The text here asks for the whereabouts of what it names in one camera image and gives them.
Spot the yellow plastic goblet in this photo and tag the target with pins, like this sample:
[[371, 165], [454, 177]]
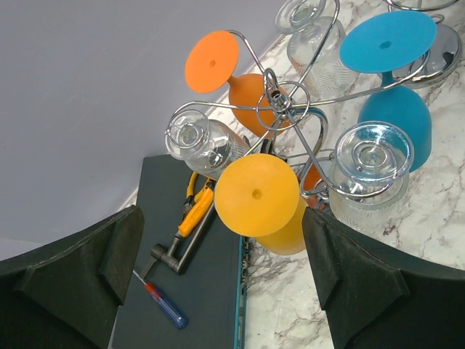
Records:
[[258, 196]]

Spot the blue handled screwdriver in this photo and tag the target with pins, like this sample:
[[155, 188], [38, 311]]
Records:
[[170, 310]]

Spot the dark blue network switch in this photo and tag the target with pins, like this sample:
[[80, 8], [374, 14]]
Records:
[[208, 290]]

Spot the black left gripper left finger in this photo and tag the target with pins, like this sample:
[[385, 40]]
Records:
[[66, 294]]

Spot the blue plastic goblet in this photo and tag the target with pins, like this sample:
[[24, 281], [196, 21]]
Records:
[[382, 45]]

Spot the orange plastic goblet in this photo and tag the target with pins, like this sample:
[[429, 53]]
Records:
[[257, 102]]

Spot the clear patterned wine glass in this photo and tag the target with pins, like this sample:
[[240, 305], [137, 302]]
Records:
[[314, 47]]

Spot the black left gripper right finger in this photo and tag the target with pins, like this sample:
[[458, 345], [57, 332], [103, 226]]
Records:
[[376, 296]]

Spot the yellow handled pliers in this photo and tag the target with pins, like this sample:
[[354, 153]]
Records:
[[193, 197]]

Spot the grey metal faucet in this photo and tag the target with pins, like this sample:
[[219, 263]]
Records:
[[167, 256]]

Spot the yellow black crimping tool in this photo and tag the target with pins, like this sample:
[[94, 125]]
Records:
[[199, 210]]

